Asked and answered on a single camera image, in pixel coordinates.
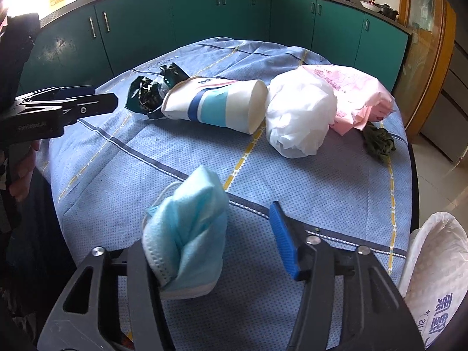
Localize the dark green scrap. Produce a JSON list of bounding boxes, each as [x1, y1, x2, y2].
[[363, 122, 396, 162]]

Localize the white paper cup blue stripes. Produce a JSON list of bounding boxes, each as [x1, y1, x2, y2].
[[161, 77, 269, 136]]

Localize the person's left hand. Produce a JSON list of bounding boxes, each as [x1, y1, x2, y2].
[[9, 142, 40, 202]]

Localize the blue face mask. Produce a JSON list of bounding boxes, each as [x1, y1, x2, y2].
[[142, 164, 230, 300]]

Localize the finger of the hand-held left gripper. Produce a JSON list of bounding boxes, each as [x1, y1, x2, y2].
[[22, 85, 96, 98], [11, 92, 119, 125]]

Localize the pink plastic bag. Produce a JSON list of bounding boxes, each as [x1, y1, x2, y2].
[[298, 64, 395, 136]]

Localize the dark green foil wrapper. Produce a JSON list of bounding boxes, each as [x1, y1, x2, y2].
[[126, 64, 183, 121]]

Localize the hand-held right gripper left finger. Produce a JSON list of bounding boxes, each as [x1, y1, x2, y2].
[[37, 239, 176, 351]]

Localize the wood framed glass sliding door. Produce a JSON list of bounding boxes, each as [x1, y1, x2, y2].
[[397, 0, 457, 140]]

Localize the white bag lined bin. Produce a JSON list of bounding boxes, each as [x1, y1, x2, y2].
[[398, 212, 468, 351]]

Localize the blue cloth covered table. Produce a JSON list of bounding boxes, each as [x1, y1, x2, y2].
[[37, 37, 414, 351]]

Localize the white plastic bag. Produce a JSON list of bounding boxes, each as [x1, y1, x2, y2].
[[265, 71, 339, 159]]

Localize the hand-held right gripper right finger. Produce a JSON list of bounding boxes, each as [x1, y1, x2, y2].
[[269, 200, 425, 351]]

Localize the black pot with lid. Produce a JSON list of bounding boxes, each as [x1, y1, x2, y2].
[[376, 3, 399, 21]]

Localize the teal lower cabinets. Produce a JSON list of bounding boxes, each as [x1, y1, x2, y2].
[[18, 0, 411, 110]]

